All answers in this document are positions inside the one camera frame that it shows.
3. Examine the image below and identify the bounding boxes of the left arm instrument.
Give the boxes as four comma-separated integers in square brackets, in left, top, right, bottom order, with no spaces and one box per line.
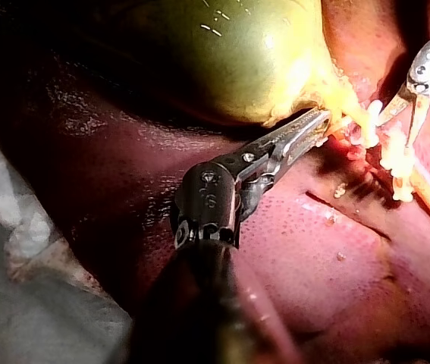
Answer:
[171,145,283,250]

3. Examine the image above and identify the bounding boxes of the white cloth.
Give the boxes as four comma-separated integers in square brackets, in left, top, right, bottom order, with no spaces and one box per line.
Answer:
[0,113,134,364]

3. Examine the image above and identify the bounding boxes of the left arm instrument jaw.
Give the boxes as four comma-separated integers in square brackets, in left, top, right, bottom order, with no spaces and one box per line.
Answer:
[254,108,332,153]
[275,120,331,170]

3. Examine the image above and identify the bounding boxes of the thin tube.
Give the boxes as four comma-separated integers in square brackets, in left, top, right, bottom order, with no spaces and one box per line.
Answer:
[338,99,370,128]
[328,115,354,136]

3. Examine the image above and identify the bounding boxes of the white clip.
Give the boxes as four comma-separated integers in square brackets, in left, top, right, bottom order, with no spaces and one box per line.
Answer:
[391,174,415,202]
[364,99,385,149]
[379,130,416,179]

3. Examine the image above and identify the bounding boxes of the gallbladder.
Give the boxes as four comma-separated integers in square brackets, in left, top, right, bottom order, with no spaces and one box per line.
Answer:
[121,0,356,129]

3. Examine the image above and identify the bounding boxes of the right arm instrument jaw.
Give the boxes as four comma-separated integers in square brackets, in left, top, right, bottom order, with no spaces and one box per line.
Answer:
[405,93,428,149]
[377,87,416,126]

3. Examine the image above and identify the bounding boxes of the dark red liver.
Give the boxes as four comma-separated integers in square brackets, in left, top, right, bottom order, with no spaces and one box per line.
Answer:
[0,0,430,364]

